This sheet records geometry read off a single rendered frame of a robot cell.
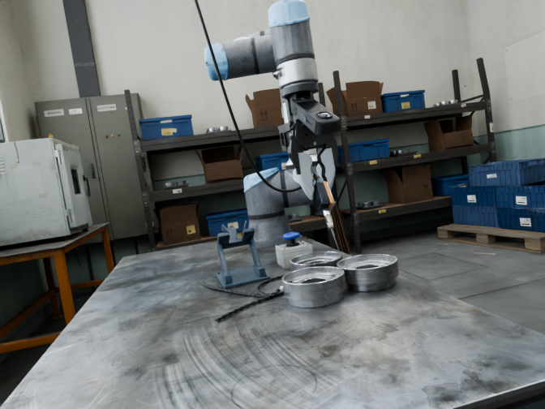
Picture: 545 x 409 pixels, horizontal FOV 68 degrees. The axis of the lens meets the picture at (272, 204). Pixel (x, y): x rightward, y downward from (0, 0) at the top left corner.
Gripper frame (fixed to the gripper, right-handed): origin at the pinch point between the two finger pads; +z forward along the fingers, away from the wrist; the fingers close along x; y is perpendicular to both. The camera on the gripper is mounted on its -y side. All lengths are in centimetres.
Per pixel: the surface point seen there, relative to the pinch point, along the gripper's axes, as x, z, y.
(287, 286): 12.7, 13.4, -9.1
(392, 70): -303, -103, 364
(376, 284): -1.8, 16.0, -12.1
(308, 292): 10.6, 14.1, -12.3
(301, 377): 20.2, 16.5, -30.2
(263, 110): -112, -67, 335
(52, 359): 48, 16, -5
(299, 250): 0.3, 13.4, 14.3
